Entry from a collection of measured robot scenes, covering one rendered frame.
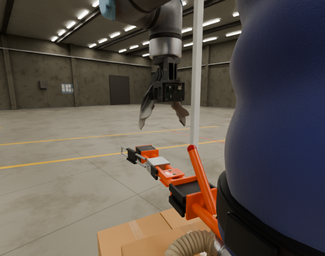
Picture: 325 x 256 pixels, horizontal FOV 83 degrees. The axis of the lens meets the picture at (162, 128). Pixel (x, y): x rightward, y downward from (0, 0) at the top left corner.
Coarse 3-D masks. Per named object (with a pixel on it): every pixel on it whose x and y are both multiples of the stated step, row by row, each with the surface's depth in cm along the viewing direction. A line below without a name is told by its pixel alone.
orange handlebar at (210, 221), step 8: (144, 160) 68; (168, 168) 60; (176, 168) 58; (160, 176) 55; (168, 176) 52; (176, 176) 53; (168, 184) 50; (192, 208) 40; (200, 208) 38; (200, 216) 37; (208, 216) 36; (208, 224) 35; (216, 224) 34; (216, 232) 33
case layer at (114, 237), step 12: (156, 216) 118; (168, 216) 118; (180, 216) 118; (120, 228) 108; (132, 228) 108; (144, 228) 108; (156, 228) 108; (168, 228) 108; (108, 240) 99; (120, 240) 99; (132, 240) 99; (108, 252) 91; (120, 252) 91
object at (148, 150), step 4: (136, 148) 77; (140, 148) 75; (144, 148) 75; (148, 148) 75; (152, 148) 75; (140, 152) 72; (144, 152) 72; (148, 152) 72; (152, 152) 73; (156, 152) 74; (148, 156) 73; (140, 160) 73
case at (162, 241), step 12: (180, 228) 53; (192, 228) 53; (204, 228) 53; (144, 240) 48; (156, 240) 48; (168, 240) 48; (132, 252) 45; (144, 252) 45; (156, 252) 45; (204, 252) 45
